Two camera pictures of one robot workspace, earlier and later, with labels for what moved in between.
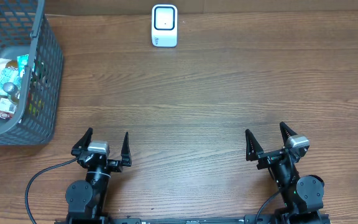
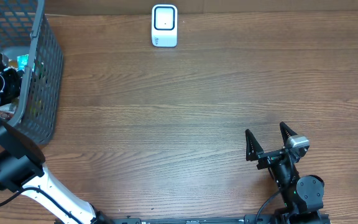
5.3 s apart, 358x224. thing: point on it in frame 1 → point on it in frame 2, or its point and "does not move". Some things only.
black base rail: (289, 218) does not move
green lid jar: (22, 61) does not move
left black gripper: (117, 165) → (16, 77)
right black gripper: (255, 149) does not move
